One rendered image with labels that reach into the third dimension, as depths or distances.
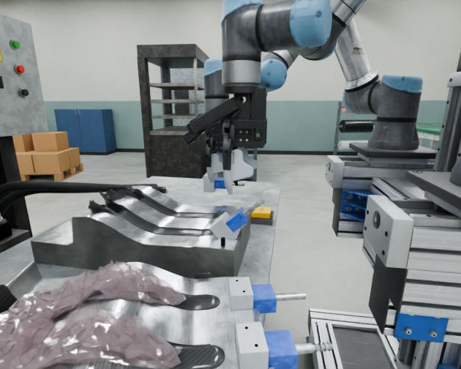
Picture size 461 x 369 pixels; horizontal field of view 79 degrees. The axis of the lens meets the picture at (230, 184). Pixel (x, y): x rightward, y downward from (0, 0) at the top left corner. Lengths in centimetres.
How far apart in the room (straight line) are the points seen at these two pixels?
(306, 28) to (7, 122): 105
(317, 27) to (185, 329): 50
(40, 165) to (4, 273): 484
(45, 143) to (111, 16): 383
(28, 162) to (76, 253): 477
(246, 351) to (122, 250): 39
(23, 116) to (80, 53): 718
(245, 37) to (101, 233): 50
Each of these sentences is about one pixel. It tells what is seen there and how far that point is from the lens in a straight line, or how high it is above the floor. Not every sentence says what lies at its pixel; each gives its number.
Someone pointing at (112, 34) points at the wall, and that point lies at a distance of 812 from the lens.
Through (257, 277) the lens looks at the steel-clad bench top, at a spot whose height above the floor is 80.
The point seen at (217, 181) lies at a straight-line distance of 90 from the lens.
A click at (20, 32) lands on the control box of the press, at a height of 143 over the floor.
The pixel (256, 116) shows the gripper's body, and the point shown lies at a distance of 56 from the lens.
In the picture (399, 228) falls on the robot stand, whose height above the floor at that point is 98.
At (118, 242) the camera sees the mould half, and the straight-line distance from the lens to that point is 69.
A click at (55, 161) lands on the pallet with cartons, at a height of 33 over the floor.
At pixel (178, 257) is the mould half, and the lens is 63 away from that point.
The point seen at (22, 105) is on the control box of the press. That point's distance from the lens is 132.
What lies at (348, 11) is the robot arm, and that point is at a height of 134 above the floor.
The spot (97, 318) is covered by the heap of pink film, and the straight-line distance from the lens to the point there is 42.
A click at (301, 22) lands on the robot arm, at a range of 52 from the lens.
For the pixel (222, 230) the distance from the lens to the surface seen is 63.
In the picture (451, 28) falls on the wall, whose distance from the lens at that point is 838.
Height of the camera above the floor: 117
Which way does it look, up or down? 16 degrees down
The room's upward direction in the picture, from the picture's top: straight up
